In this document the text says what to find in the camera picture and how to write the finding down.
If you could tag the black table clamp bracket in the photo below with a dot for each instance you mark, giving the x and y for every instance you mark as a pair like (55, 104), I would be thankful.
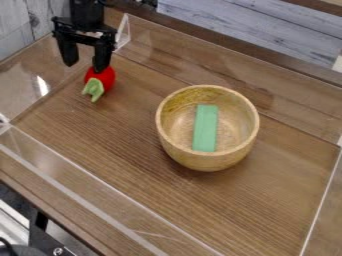
(51, 238)

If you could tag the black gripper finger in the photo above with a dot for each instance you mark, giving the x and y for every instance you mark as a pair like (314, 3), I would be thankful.
(102, 57)
(68, 49)

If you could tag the wooden bowl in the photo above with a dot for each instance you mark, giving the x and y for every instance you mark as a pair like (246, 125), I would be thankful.
(238, 126)

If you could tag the clear acrylic tray wall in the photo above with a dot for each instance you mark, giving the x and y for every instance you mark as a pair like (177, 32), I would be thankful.
(100, 215)

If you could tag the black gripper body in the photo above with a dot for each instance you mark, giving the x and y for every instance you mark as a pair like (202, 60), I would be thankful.
(83, 27)

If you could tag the red plush radish toy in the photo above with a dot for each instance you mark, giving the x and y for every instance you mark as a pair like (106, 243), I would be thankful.
(98, 83)

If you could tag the green rectangular block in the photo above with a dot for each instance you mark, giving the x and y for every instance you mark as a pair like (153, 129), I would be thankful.
(205, 128)

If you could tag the clear acrylic corner bracket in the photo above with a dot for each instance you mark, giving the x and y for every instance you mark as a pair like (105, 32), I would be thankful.
(123, 35)

